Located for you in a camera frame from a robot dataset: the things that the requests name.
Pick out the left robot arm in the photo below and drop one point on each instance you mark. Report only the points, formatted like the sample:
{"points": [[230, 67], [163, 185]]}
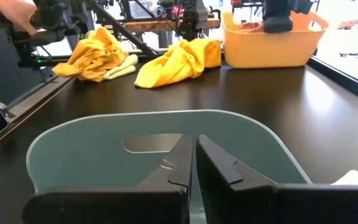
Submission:
{"points": [[194, 18]]}

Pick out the orange plastic basket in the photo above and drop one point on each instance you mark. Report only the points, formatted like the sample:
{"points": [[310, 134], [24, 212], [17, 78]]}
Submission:
{"points": [[269, 49]]}

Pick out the black frame strut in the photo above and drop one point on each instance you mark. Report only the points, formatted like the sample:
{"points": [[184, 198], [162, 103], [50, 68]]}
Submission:
{"points": [[126, 34]]}

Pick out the black background equipment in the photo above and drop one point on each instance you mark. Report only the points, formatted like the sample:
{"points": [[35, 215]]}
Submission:
{"points": [[54, 21]]}

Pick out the blue plastic basket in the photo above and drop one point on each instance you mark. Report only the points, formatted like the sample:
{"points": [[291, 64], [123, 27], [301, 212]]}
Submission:
{"points": [[89, 161]]}

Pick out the pale green towel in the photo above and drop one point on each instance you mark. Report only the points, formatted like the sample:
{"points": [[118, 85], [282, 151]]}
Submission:
{"points": [[123, 68]]}

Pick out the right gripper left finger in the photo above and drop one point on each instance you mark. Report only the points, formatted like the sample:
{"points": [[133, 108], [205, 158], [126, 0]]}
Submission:
{"points": [[154, 202]]}

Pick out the background wooden table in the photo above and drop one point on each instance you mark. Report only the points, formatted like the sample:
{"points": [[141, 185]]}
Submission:
{"points": [[154, 25]]}

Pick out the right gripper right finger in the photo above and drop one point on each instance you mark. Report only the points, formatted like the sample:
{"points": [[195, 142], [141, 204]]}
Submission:
{"points": [[244, 202]]}

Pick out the pale yellow towel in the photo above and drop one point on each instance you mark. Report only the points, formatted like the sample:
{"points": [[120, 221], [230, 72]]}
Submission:
{"points": [[353, 179]]}

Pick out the lime green towel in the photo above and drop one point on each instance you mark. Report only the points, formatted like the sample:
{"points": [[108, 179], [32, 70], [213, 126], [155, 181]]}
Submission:
{"points": [[179, 65]]}

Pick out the person's hand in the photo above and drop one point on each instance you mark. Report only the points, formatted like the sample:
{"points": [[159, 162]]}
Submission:
{"points": [[17, 14]]}

